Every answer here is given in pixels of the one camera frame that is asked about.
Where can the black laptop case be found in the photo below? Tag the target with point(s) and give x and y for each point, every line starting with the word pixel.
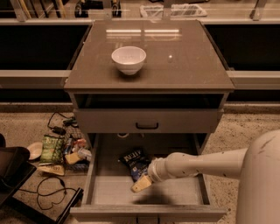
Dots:
pixel 14 170

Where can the white paper plate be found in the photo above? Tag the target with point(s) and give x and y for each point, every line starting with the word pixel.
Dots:
pixel 35 150

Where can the wire basket of snacks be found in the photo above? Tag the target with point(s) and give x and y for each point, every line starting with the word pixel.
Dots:
pixel 74 141

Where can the white tray in background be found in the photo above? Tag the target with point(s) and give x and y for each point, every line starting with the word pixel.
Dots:
pixel 185 10

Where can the closed upper drawer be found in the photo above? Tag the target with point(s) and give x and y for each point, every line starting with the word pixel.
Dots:
pixel 130 120

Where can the grey drawer cabinet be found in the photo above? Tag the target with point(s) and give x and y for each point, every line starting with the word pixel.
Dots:
pixel 181 71

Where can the white ceramic bowl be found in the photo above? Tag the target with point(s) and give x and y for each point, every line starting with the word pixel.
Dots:
pixel 129 59

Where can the yellow sponge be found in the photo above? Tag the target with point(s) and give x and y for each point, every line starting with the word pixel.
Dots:
pixel 72 158

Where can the open middle drawer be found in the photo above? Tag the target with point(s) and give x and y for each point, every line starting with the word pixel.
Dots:
pixel 108 198

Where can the black power adapter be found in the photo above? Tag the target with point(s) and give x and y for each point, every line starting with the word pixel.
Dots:
pixel 59 130

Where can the green chip bag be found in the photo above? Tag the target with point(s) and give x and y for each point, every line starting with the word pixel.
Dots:
pixel 51 150

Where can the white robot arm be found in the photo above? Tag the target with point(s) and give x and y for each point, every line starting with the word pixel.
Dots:
pixel 257 168

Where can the tan snack bag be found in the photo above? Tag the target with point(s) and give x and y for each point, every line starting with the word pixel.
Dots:
pixel 56 169

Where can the blue chip bag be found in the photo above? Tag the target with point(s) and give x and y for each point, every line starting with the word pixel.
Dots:
pixel 137 161

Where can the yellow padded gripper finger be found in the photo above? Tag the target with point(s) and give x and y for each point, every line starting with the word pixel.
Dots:
pixel 143 183

